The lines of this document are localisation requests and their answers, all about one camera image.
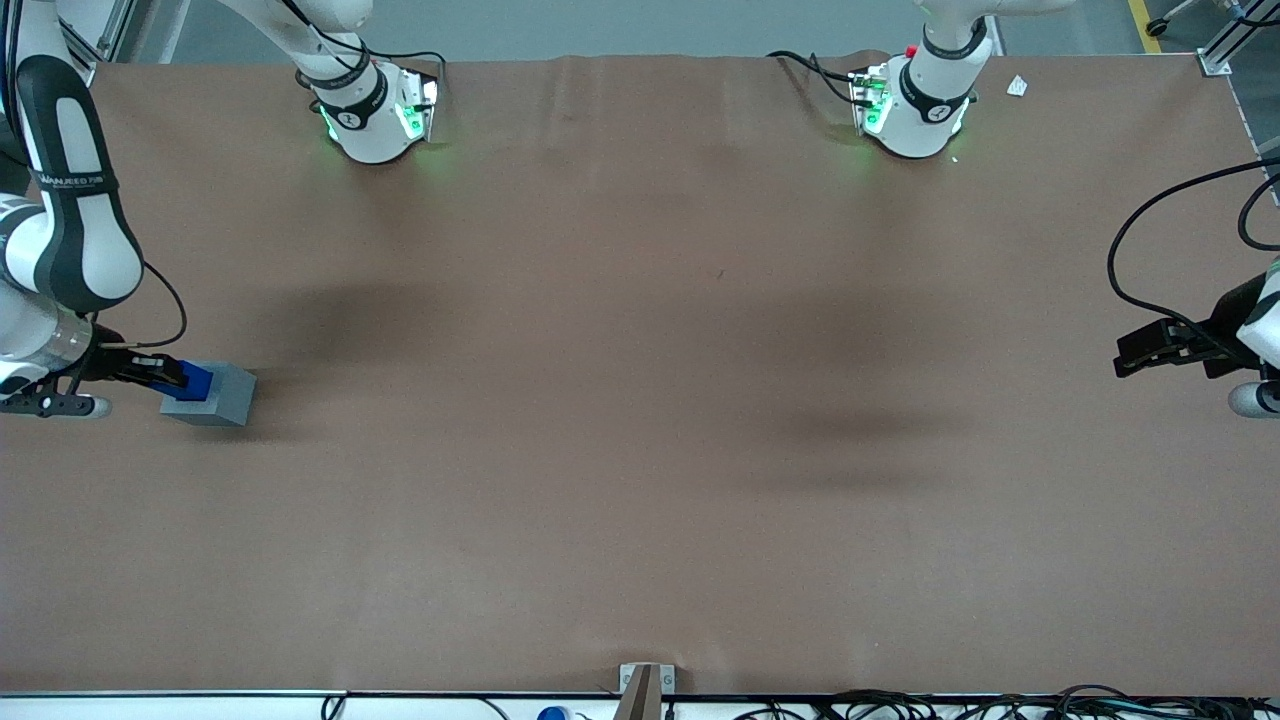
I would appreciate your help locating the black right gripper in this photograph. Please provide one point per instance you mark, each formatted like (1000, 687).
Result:
(112, 362)

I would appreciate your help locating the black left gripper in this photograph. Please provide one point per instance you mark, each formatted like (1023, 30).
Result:
(1222, 325)

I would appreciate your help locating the blue plastic part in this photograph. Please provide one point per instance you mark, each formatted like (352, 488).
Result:
(198, 382)

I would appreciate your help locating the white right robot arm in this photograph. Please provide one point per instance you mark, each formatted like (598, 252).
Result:
(80, 240)

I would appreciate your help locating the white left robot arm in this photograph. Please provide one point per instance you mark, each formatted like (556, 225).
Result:
(925, 120)

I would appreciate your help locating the gray square base block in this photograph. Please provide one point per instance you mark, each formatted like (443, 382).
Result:
(235, 398)

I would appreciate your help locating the small white paper scrap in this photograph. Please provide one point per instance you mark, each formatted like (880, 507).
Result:
(1017, 86)

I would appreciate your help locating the brown table mat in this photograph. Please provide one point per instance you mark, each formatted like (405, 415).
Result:
(640, 420)

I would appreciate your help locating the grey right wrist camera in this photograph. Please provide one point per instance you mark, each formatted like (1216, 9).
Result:
(55, 405)

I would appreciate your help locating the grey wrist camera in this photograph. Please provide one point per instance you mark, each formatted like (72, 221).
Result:
(1255, 400)
(55, 405)

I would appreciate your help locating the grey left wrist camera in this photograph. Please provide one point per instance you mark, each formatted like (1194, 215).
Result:
(1255, 400)

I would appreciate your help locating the aluminium frame post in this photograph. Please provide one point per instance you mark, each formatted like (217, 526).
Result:
(140, 25)

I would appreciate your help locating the grey metal camera bracket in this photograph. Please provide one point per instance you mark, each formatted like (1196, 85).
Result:
(646, 682)

